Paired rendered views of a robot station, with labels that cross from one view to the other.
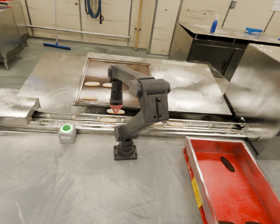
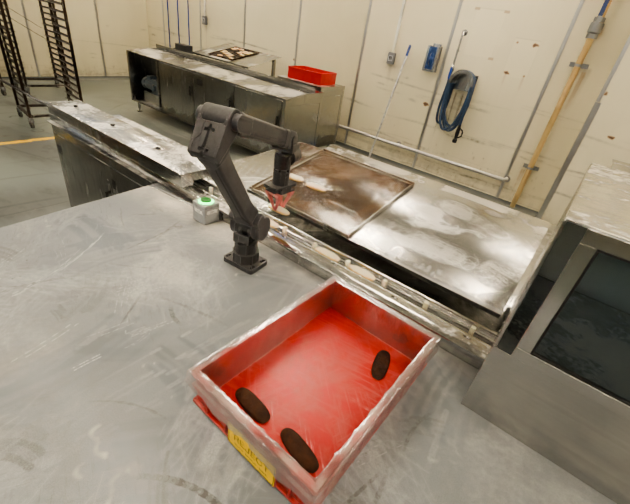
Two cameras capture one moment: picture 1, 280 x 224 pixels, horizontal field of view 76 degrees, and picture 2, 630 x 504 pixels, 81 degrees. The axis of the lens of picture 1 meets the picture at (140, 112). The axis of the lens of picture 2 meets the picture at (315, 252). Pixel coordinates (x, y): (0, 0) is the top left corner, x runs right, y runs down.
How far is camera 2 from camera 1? 0.78 m
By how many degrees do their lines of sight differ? 35
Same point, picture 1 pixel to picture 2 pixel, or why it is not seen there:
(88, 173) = (181, 253)
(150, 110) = (198, 138)
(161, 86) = (223, 112)
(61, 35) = (383, 150)
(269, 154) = (494, 407)
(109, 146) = not seen: hidden behind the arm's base
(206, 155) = (357, 332)
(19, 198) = (106, 234)
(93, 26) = (441, 146)
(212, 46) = not seen: outside the picture
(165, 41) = not seen: hidden behind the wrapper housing
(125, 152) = (236, 253)
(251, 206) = (332, 428)
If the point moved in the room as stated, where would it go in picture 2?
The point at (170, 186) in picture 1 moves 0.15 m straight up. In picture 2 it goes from (248, 320) to (251, 275)
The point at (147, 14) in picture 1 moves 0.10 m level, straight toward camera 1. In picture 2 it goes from (565, 141) to (562, 142)
